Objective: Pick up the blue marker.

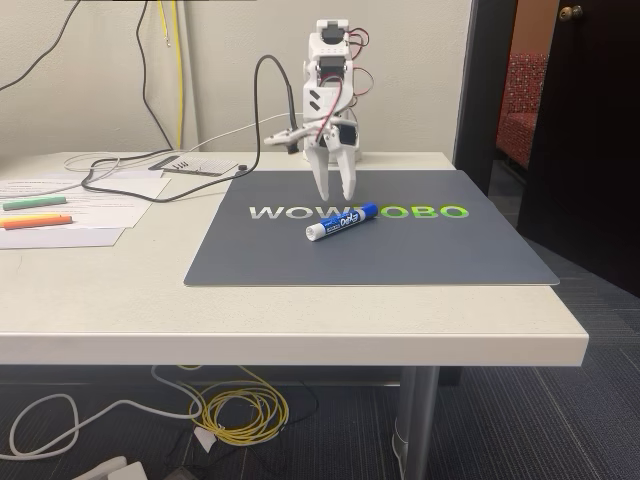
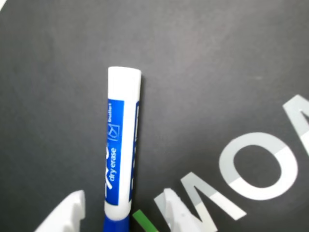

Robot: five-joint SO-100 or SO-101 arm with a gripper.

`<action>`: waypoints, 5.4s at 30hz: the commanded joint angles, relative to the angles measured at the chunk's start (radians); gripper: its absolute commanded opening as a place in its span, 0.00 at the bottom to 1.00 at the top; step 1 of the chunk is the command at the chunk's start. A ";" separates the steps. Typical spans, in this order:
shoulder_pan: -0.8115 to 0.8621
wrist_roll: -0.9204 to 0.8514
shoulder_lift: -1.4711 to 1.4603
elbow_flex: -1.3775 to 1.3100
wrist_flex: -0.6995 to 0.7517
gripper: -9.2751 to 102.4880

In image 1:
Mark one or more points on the blue dry erase marker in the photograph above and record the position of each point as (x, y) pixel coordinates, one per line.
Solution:
(340, 222)

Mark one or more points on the green marker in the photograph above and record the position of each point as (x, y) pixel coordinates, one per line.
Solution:
(35, 202)

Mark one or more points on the orange marker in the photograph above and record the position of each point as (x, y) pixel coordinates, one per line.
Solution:
(37, 222)

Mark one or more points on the yellow marker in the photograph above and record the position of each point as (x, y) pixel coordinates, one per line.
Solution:
(30, 218)

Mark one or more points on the dark grey WOWROBO mat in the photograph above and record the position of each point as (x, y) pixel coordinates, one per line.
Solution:
(370, 250)

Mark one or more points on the red patterned chair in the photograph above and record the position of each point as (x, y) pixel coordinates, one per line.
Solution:
(522, 100)

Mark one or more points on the printed white paper sheet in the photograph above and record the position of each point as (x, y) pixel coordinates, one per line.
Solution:
(110, 205)

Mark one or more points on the dark wooden door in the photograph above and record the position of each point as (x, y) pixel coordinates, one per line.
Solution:
(590, 125)

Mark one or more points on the pale grey paper sheet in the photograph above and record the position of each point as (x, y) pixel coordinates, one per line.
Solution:
(75, 238)

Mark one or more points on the grey metal table leg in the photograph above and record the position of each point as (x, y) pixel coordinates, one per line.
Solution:
(417, 425)

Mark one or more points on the brass door knob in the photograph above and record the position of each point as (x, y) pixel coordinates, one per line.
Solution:
(571, 12)

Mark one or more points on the white power strip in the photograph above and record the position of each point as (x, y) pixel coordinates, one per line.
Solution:
(117, 470)

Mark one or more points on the white camera box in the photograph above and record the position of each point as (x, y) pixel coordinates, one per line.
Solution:
(289, 137)

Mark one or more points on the black door frame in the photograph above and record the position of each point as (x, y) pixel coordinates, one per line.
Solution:
(482, 90)

